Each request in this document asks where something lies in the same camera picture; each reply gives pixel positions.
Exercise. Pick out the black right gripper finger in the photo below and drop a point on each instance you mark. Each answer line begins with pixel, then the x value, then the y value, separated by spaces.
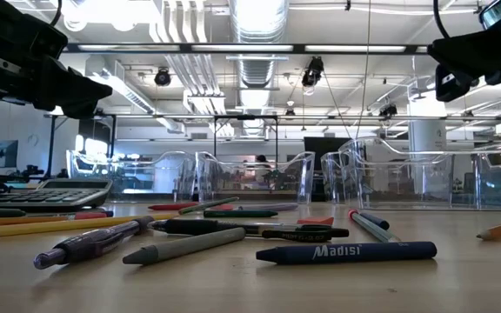
pixel 459 50

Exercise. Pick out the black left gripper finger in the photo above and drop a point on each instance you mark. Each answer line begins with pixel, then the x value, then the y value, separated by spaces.
pixel 76 93

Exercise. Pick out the purple crayon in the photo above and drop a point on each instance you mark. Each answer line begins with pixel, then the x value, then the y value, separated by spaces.
pixel 108 213

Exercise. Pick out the yellow pencil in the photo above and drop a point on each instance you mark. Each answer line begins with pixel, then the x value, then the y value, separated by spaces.
pixel 59 226

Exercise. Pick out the red crayon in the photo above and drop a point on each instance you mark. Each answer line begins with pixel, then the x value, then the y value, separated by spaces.
pixel 172 206

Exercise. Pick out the green pencil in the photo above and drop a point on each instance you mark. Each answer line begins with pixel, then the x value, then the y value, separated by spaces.
pixel 207 205

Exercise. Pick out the dark blue crayon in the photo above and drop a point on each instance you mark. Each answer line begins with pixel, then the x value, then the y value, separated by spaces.
pixel 376 221

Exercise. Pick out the dark green crayon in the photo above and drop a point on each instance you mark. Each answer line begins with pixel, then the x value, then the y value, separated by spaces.
pixel 237 214

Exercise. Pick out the lavender pen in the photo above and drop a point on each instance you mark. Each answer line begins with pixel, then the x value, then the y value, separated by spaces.
pixel 272 207

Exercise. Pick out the blue Madisi crayon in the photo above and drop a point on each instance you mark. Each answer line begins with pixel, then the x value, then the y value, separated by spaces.
pixel 342 253

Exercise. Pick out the background black robot arm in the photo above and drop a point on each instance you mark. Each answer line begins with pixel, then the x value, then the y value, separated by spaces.
pixel 31 170

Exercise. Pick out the long ceiling light fixture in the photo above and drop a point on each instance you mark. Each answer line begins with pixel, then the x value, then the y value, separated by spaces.
pixel 124 93

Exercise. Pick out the black ceiling spotlight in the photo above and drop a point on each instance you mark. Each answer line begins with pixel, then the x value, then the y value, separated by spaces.
pixel 290 112
pixel 312 74
pixel 162 77
pixel 388 111

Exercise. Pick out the clear plastic bin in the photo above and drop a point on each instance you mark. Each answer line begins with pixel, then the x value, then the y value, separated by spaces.
pixel 331 182
pixel 102 191
pixel 294 191
pixel 407 195

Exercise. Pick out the grey desk calculator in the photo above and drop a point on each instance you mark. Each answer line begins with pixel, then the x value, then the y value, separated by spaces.
pixel 50 197

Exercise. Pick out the purple click pen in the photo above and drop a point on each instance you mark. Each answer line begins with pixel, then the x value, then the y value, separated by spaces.
pixel 89 243

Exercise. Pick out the black monitor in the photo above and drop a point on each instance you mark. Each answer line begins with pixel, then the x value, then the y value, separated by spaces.
pixel 326 152

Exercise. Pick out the black Pilot gel pen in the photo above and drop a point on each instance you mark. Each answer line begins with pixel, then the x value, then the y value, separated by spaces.
pixel 189 226

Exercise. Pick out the black beam with light strip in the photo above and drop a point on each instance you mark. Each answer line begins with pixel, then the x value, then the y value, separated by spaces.
pixel 250 48

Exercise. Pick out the grey crayon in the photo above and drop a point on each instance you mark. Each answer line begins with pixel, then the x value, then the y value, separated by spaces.
pixel 181 247

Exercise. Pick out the person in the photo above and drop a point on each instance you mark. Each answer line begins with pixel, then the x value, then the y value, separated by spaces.
pixel 261 160

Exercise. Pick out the grey pencil pink eraser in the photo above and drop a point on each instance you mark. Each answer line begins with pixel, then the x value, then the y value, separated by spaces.
pixel 372 228

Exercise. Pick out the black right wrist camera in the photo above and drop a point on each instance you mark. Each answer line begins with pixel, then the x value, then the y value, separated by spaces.
pixel 500 13

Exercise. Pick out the black background frame stand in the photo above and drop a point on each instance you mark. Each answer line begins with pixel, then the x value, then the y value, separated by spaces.
pixel 113 139

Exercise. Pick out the wall screen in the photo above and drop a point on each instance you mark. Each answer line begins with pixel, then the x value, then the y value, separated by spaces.
pixel 0 154

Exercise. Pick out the silver ventilation duct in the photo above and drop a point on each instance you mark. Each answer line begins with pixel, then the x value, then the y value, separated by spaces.
pixel 257 43

